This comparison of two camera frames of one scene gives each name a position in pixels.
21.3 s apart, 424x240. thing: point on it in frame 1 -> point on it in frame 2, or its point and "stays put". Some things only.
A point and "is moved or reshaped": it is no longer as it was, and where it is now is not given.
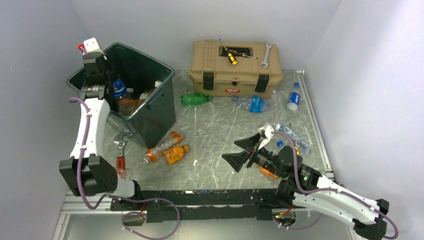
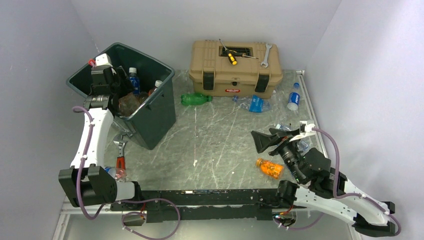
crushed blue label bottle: [254, 103] stays put
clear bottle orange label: [152, 154] -> [127, 104]
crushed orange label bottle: [157, 83] stays put
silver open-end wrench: [268, 47] stays put
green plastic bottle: [195, 99] stays put
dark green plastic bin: [140, 92] stays put
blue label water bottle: [119, 89] is moved or reshaped
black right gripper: [236, 159] -> [262, 141]
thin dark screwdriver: [241, 54] stays put
